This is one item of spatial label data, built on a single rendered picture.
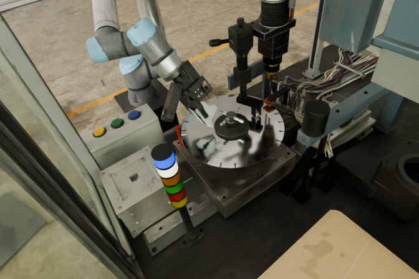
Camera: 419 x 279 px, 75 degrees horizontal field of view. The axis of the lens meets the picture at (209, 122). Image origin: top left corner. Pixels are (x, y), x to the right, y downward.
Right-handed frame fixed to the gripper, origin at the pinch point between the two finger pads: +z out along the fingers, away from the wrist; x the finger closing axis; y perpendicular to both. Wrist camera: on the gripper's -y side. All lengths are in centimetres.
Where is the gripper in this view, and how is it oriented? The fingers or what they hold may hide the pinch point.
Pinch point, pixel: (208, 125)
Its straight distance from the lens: 85.3
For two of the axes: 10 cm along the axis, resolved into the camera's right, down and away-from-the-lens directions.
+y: 6.5, -7.0, 3.1
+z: 5.8, 7.1, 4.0
